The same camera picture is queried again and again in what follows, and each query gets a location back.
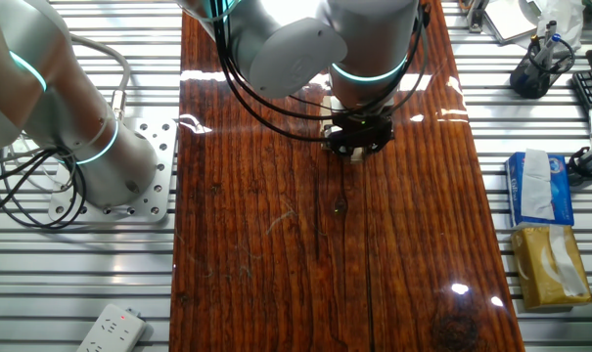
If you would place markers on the blue tissue pack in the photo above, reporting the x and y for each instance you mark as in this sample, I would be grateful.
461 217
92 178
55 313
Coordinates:
564 195

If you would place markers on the black mesh pen holder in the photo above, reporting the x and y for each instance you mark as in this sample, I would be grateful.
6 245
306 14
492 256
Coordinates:
525 83

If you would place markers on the white plastic bag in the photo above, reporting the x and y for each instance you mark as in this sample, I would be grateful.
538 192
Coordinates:
567 19

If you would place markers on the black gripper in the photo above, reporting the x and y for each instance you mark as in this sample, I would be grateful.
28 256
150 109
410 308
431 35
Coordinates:
364 122

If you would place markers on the white power strip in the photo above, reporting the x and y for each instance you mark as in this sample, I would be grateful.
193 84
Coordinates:
112 332

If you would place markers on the small metal bracket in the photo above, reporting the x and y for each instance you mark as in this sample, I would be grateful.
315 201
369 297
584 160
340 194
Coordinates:
477 19

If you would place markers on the brown wooden board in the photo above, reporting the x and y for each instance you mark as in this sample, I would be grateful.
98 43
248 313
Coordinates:
276 244

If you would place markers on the marker with blue cap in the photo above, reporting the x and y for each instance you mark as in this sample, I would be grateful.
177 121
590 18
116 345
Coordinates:
550 49

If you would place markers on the light wooden Jenga block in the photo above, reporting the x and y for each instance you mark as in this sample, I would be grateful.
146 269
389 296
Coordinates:
326 105
357 156
326 145

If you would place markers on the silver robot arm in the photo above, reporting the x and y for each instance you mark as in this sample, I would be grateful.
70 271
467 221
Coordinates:
104 156

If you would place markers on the silver robot mounting plate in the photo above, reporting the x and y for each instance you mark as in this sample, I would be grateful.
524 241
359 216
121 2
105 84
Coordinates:
158 195

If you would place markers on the gold tissue pack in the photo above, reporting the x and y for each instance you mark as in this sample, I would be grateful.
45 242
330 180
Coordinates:
532 274

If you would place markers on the white notepad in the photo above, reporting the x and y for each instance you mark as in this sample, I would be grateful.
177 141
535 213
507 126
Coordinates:
508 22

